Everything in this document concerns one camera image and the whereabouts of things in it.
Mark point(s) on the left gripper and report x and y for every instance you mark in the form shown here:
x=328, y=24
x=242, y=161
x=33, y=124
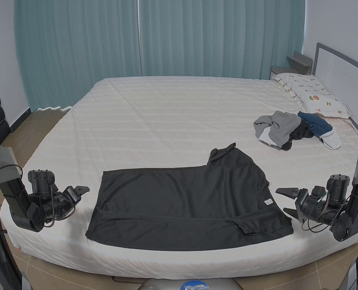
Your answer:
x=67, y=202

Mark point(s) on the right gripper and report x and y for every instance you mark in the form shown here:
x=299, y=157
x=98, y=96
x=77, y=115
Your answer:
x=310, y=210

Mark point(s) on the black T-shirt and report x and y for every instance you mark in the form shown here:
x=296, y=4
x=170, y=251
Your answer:
x=182, y=204

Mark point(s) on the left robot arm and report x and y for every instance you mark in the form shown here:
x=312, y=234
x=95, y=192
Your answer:
x=18, y=204

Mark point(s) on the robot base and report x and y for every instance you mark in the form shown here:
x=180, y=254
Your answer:
x=194, y=285

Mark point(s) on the pile of clothes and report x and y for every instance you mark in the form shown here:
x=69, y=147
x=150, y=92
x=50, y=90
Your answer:
x=281, y=125

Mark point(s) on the bed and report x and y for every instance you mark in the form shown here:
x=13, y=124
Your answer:
x=167, y=116

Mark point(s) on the pale pink pillow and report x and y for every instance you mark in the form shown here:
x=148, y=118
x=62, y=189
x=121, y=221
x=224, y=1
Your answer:
x=345, y=125

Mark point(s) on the white printed pillow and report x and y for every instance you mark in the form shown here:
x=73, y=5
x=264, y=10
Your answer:
x=312, y=92

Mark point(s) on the grey bedside table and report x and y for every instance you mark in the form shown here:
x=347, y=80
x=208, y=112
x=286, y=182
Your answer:
x=294, y=63

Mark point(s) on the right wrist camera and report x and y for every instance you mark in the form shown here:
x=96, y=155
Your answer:
x=318, y=191

